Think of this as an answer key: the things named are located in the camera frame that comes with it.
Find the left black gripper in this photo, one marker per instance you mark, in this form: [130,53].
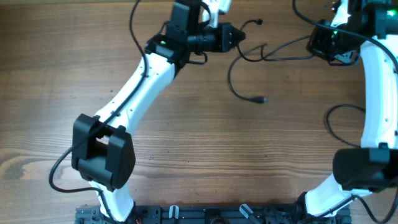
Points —
[226,44]

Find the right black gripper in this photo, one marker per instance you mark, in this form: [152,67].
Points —
[314,45]

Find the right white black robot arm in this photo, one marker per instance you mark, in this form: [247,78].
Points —
[370,29]

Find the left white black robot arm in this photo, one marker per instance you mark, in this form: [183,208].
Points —
[103,151]

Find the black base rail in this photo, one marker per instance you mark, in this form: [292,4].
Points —
[278,213]

